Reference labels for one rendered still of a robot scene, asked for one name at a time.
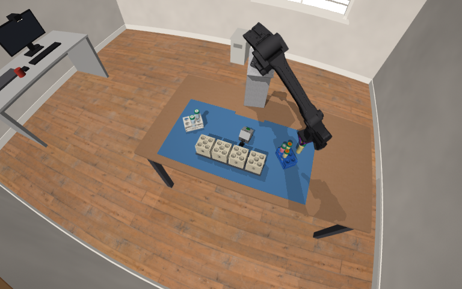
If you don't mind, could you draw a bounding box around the white tube rack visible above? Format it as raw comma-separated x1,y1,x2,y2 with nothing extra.
183,114,204,132

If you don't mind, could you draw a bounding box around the test tube with pink liquid and green cap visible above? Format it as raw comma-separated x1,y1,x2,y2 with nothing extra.
280,143,287,153

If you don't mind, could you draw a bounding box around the white box with done label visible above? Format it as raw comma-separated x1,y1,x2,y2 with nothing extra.
239,126,254,147

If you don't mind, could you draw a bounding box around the blue bench mat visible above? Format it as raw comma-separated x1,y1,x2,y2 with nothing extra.
157,99,315,205

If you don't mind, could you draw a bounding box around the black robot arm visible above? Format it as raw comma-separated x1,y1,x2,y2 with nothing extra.
243,22,332,150

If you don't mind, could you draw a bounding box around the blue tube rack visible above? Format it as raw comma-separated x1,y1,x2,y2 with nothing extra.
276,148,298,169

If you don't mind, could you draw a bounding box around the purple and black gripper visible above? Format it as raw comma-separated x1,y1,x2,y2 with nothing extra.
297,127,313,146

